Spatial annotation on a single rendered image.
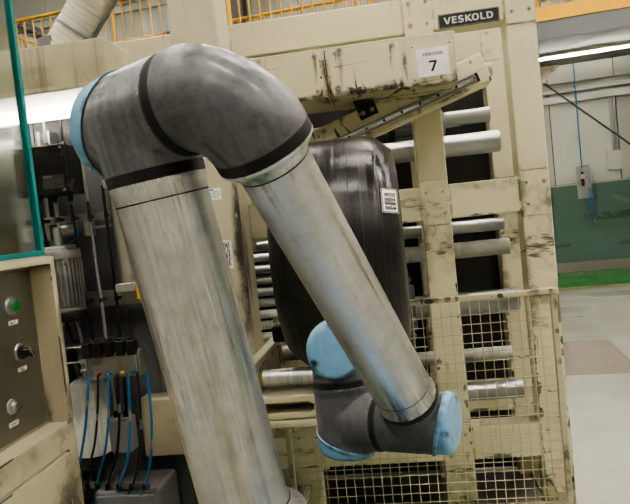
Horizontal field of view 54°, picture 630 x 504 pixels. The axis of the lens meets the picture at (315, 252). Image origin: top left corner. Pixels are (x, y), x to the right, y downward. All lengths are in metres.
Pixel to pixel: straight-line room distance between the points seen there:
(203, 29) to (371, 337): 1.11
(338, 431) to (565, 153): 10.12
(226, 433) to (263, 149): 0.33
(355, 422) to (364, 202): 0.57
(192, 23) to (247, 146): 1.10
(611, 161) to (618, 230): 1.11
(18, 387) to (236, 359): 0.77
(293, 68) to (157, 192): 1.24
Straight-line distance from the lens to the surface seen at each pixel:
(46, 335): 1.49
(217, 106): 0.63
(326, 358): 0.97
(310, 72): 1.88
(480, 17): 2.24
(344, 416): 0.98
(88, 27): 2.17
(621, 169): 11.11
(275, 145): 0.63
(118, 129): 0.70
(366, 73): 1.87
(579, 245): 10.91
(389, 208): 1.38
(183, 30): 1.71
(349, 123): 1.98
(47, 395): 1.53
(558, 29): 7.26
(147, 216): 0.70
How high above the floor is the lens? 1.29
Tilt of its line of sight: 3 degrees down
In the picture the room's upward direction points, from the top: 6 degrees counter-clockwise
